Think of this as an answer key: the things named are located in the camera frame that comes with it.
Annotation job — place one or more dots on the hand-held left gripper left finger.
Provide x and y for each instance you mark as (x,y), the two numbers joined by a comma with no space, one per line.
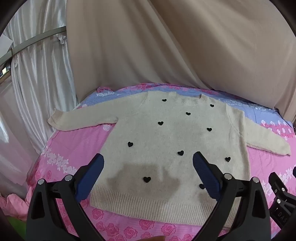
(91,176)

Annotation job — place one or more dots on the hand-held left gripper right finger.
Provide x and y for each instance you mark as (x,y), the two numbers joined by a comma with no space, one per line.
(204,173)

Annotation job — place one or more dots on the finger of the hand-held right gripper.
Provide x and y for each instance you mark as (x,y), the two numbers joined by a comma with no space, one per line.
(278,185)

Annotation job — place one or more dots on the cream sweater with black hearts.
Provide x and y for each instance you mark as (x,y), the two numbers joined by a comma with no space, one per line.
(161,139)

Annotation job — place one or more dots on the pink floral bed sheet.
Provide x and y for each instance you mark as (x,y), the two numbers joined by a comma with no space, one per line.
(76,139)

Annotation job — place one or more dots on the pink crumpled cloth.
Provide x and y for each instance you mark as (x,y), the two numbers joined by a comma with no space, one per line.
(16,204)

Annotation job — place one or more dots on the white satin curtain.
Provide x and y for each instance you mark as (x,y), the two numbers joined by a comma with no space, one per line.
(41,81)

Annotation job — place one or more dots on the beige curtain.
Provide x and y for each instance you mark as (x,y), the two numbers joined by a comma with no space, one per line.
(185,46)

